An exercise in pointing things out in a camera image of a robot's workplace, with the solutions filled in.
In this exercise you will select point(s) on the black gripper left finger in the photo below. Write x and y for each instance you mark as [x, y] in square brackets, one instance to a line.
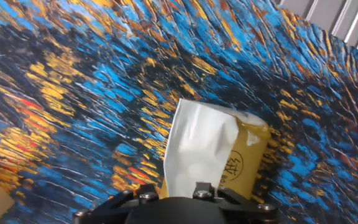
[110, 208]

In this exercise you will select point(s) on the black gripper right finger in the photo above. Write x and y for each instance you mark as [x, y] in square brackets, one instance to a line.
[247, 211]

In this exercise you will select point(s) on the white napkin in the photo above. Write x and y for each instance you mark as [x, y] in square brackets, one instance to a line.
[197, 146]

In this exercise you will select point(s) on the yellow tissue pack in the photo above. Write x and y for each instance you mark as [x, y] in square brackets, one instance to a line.
[250, 155]

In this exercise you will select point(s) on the blue starry night tablecloth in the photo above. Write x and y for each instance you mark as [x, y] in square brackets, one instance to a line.
[73, 93]

